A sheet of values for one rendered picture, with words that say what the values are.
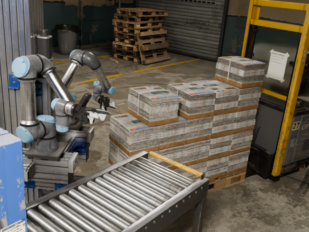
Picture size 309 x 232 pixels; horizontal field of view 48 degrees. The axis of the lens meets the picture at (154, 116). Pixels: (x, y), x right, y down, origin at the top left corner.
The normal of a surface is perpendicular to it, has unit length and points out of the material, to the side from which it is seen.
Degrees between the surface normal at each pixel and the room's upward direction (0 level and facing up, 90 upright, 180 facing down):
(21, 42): 90
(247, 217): 0
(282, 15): 90
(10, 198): 90
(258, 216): 0
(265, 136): 90
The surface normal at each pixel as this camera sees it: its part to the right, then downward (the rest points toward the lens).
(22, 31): -0.07, 0.34
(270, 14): -0.63, 0.22
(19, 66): -0.47, 0.14
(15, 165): 0.77, 0.27
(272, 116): -0.84, 0.13
